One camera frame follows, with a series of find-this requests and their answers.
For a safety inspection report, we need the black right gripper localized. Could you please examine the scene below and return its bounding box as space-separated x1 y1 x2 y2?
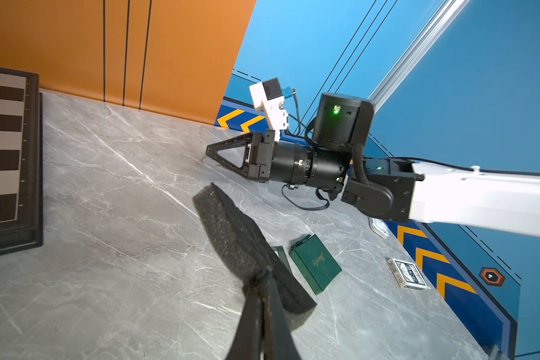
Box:
206 130 351 188

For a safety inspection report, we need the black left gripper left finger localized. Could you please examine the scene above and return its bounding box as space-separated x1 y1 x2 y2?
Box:
226 277 263 360

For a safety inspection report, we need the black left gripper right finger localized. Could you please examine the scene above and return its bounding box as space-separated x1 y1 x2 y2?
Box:
259 270 301 360

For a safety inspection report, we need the green jewelry box lid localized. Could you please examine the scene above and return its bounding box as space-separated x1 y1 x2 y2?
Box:
289 235 342 295

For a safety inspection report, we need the black foam insert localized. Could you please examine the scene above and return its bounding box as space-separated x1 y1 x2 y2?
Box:
193 184 317 315

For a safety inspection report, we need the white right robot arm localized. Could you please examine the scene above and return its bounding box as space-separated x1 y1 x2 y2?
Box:
206 93 540 237

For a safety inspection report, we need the playing card deck box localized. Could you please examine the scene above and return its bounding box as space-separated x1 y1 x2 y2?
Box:
387 259 428 290

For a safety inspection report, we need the black and silver chessboard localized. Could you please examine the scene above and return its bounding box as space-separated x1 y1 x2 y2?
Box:
0 67 44 256

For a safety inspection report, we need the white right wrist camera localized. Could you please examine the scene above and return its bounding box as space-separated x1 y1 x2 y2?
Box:
249 78 289 142

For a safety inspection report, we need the silver aluminium corner post right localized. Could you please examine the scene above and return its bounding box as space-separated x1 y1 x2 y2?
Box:
370 0 470 112

